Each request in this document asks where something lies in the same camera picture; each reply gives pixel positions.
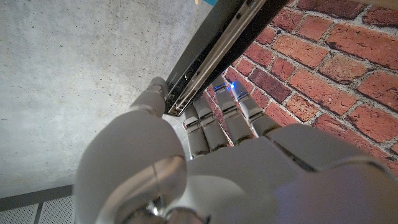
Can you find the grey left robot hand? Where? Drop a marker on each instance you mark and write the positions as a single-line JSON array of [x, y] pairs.
[[248, 177]]

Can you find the black stapler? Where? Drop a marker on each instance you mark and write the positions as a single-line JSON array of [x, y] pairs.
[[211, 53]]

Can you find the teal orange toy airplane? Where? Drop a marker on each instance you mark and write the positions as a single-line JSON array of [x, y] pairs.
[[211, 2]]

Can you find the red brick printed backdrop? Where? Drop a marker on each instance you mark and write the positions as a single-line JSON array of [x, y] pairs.
[[326, 62]]

